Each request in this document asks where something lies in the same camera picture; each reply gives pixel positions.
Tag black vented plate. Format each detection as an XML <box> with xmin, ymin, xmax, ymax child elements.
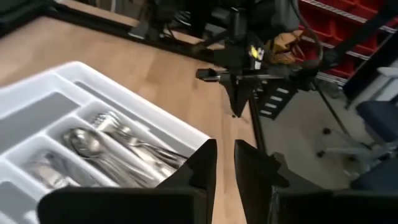
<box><xmin>256</xmin><ymin>81</ymin><xmax>298</xmax><ymax>121</ymax></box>

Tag silver fork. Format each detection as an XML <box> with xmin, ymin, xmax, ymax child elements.
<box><xmin>93</xmin><ymin>116</ymin><xmax>188</xmax><ymax>175</ymax></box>
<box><xmin>89</xmin><ymin>111</ymin><xmax>184</xmax><ymax>169</ymax></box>

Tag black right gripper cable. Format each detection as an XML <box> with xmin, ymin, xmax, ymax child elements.
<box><xmin>297</xmin><ymin>15</ymin><xmax>326</xmax><ymax>71</ymax></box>

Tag black diagonal rack bar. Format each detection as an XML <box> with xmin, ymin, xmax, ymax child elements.
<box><xmin>323</xmin><ymin>0</ymin><xmax>398</xmax><ymax>68</ymax></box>

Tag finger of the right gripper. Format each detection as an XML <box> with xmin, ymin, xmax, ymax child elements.
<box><xmin>221</xmin><ymin>80</ymin><xmax>240</xmax><ymax>118</ymax></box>
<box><xmin>238</xmin><ymin>80</ymin><xmax>254</xmax><ymax>119</ymax></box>

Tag white plastic cutlery tray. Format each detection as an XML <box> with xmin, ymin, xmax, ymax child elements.
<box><xmin>0</xmin><ymin>60</ymin><xmax>211</xmax><ymax>224</ymax></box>

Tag blue chair seat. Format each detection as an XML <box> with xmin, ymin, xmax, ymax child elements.
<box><xmin>350</xmin><ymin>157</ymin><xmax>398</xmax><ymax>191</ymax></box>

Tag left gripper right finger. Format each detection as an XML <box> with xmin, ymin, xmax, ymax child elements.
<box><xmin>234</xmin><ymin>139</ymin><xmax>290</xmax><ymax>224</ymax></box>

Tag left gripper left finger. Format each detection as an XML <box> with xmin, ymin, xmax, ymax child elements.
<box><xmin>155</xmin><ymin>138</ymin><xmax>218</xmax><ymax>224</ymax></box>

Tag blue office chair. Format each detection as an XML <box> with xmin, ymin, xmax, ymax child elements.
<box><xmin>316</xmin><ymin>66</ymin><xmax>398</xmax><ymax>162</ymax></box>

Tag tan bundle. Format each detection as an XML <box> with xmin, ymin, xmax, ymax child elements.
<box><xmin>267</xmin><ymin>29</ymin><xmax>305</xmax><ymax>65</ymax></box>

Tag silver spoon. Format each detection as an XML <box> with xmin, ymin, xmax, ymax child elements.
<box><xmin>71</xmin><ymin>136</ymin><xmax>165</xmax><ymax>187</ymax></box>
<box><xmin>62</xmin><ymin>127</ymin><xmax>156</xmax><ymax>187</ymax></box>

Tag rack with red bins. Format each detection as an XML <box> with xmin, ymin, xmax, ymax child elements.
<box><xmin>297</xmin><ymin>0</ymin><xmax>398</xmax><ymax>86</ymax></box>

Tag grey bag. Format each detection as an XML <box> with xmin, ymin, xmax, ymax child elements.
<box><xmin>272</xmin><ymin>0</ymin><xmax>300</xmax><ymax>32</ymax></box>

